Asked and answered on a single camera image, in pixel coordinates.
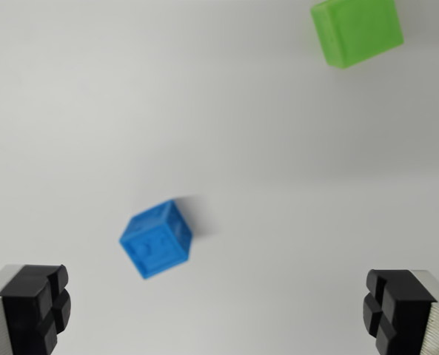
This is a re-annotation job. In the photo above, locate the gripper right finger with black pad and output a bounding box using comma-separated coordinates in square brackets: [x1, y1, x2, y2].
[362, 268, 439, 355]

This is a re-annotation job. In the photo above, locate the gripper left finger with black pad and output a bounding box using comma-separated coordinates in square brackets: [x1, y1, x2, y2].
[0, 263, 72, 355]

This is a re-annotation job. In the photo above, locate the green embossed cube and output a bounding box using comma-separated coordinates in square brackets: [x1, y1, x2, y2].
[310, 0, 405, 70]

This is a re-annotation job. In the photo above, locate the blue embossed cube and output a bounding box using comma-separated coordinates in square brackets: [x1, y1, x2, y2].
[118, 199, 194, 280]

